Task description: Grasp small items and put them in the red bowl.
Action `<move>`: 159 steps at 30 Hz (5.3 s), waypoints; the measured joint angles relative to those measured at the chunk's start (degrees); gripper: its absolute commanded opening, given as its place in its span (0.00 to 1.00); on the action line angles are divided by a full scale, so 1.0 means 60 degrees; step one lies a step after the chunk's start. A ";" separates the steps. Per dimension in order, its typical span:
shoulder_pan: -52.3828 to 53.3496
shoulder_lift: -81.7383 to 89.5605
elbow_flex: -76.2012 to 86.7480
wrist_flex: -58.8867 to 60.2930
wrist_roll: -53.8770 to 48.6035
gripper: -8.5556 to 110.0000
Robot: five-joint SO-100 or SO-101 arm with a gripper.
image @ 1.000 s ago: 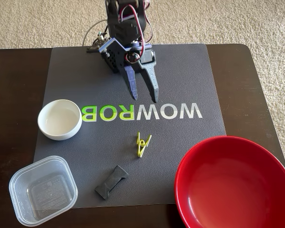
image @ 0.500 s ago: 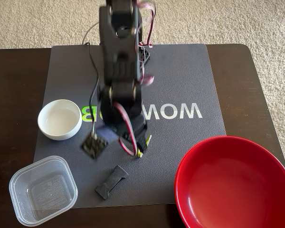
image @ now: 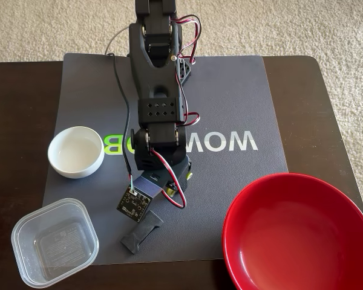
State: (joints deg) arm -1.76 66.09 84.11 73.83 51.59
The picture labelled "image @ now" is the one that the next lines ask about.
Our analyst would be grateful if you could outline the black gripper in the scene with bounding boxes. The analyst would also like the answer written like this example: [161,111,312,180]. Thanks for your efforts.
[142,156,192,195]

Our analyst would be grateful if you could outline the yellow-green clothespin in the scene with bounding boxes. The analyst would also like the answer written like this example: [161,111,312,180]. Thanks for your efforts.
[165,170,194,196]

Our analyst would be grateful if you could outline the black plastic part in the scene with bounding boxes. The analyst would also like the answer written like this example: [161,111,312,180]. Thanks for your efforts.
[120,210,165,256]

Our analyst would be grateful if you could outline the small white bowl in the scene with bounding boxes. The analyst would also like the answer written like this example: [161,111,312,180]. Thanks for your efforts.
[47,126,106,179]

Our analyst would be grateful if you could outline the clear plastic square container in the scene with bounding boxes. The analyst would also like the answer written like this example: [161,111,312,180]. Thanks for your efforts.
[10,198,100,289]

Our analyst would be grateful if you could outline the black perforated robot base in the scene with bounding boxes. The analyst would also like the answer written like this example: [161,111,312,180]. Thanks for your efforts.
[177,59,192,87]

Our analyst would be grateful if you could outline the large red bowl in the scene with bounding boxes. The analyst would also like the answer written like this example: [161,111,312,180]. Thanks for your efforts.
[221,172,363,290]

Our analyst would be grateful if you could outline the grey WOWROBO mat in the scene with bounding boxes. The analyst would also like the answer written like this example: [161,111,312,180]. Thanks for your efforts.
[42,53,289,266]

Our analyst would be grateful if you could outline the red white ribbon cable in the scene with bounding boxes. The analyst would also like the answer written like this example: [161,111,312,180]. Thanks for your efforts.
[149,147,188,210]

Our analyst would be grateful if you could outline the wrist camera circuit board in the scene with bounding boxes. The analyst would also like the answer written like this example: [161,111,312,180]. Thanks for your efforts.
[116,184,154,224]

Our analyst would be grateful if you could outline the black camera cable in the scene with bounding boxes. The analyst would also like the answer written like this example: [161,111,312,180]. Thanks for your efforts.
[107,53,137,194]

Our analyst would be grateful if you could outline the red white black servo wires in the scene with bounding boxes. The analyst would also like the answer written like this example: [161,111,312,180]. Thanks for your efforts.
[168,14,202,126]

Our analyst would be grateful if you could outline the white USB cable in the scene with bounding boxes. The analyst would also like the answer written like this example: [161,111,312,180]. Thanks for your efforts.
[105,26,131,56]

